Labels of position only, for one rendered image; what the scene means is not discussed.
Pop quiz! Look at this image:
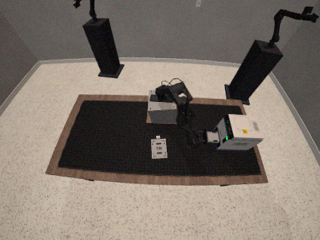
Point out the white benchtop heat sealer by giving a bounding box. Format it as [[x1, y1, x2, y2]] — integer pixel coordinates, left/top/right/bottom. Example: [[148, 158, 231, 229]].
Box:
[[198, 114, 265, 152]]

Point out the pale pink sheet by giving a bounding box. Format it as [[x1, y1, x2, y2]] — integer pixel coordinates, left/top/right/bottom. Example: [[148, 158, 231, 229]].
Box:
[[208, 133, 220, 141]]

